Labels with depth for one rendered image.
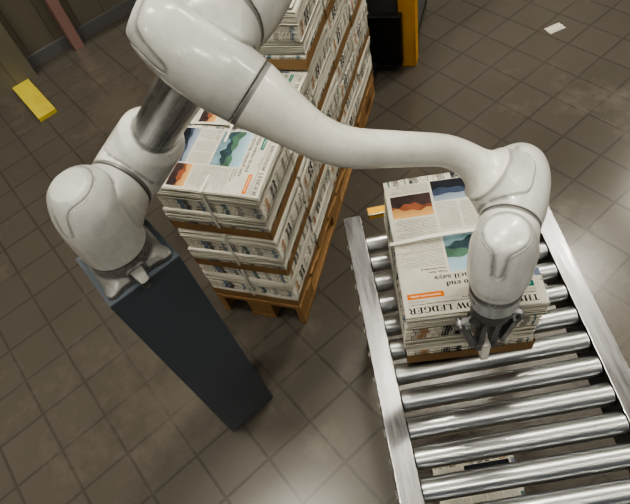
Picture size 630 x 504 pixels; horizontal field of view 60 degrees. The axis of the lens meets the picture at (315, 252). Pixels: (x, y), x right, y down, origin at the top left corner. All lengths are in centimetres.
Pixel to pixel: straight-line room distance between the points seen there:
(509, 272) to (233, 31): 52
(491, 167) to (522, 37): 262
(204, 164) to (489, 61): 201
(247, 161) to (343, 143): 99
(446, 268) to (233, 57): 65
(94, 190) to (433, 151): 70
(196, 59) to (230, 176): 101
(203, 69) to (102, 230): 59
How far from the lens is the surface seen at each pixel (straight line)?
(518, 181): 95
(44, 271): 302
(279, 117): 76
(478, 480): 126
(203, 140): 188
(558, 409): 133
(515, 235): 84
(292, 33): 195
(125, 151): 128
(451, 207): 127
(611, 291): 245
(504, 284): 88
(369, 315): 139
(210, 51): 75
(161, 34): 76
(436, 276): 116
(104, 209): 123
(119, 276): 136
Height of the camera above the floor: 202
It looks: 54 degrees down
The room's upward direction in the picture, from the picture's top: 17 degrees counter-clockwise
